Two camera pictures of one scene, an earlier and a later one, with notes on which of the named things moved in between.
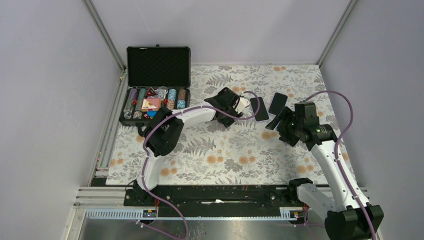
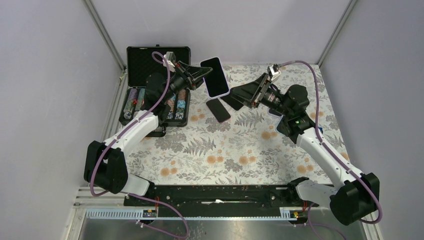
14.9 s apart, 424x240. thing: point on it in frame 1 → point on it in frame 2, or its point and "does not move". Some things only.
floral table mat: x=248 y=153 does not move
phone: x=262 y=114 → x=216 y=82
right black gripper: x=286 y=115 → x=254 y=91
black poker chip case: x=157 y=76 does not move
